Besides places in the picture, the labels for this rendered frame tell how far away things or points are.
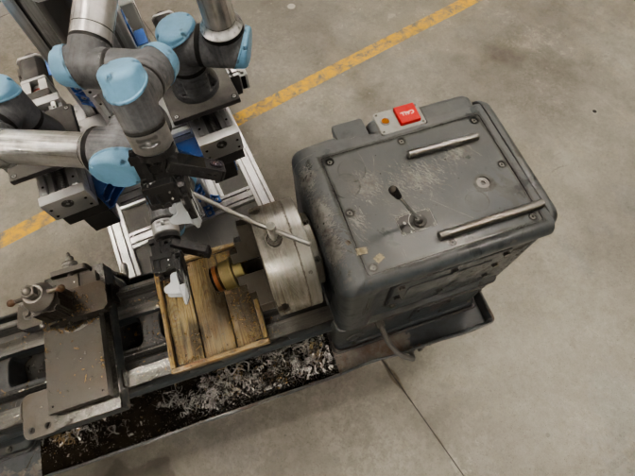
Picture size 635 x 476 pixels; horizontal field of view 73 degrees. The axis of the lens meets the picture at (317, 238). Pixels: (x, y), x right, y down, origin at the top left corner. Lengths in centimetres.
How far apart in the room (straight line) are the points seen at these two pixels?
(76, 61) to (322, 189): 59
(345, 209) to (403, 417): 137
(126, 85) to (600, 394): 238
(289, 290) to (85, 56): 65
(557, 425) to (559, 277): 75
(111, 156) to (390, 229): 66
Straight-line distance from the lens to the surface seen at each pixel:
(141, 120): 80
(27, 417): 156
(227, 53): 130
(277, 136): 281
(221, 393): 168
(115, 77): 78
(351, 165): 115
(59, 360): 146
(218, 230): 228
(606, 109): 344
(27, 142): 124
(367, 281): 101
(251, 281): 117
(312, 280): 109
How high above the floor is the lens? 221
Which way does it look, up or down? 66 degrees down
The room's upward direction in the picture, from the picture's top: 2 degrees counter-clockwise
